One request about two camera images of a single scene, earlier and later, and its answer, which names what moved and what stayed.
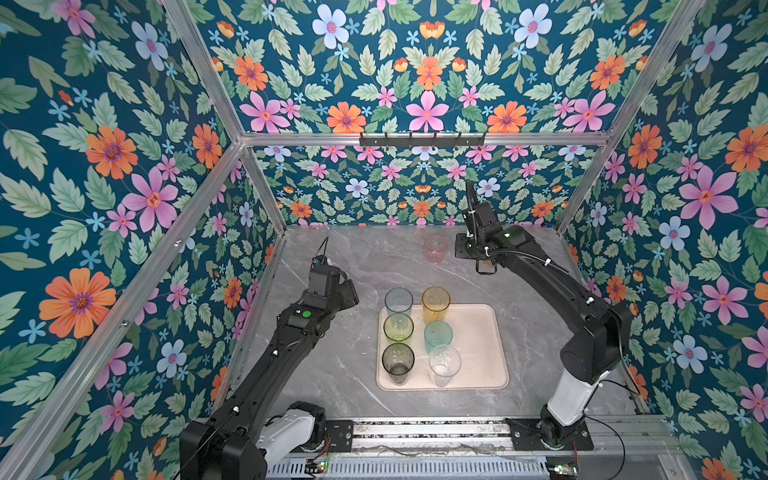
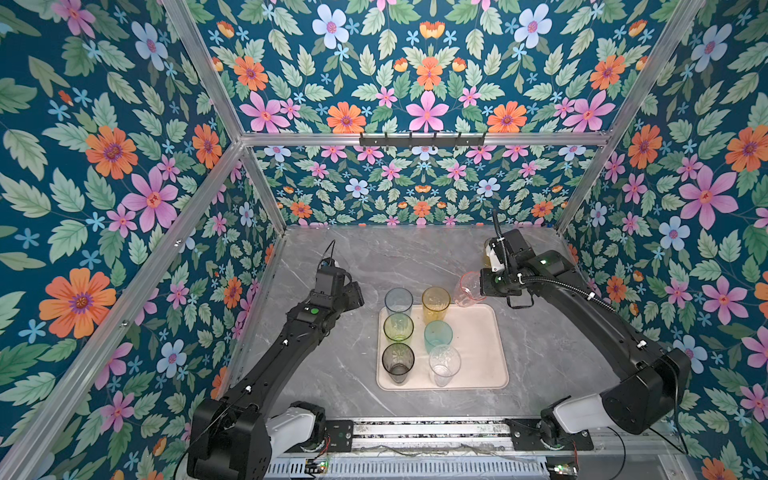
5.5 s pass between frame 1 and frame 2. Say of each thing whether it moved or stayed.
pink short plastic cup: moved
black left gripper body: stayed
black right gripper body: moved
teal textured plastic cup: stayed
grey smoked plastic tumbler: stayed
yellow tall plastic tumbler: stayed
